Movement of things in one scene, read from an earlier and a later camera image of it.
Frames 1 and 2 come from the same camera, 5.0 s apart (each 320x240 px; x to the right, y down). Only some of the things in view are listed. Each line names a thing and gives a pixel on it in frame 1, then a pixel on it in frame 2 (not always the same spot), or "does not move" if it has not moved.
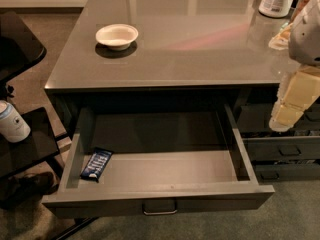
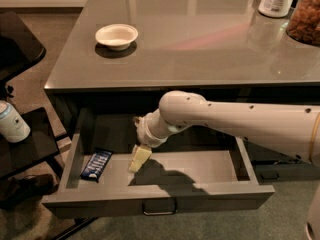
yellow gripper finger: (281, 40) to (136, 120)
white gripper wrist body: (306, 39) to (145, 133)
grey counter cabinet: (177, 45) does not move
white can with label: (13, 127) does not move
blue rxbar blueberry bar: (96, 164) does not move
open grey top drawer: (166, 158) does not move
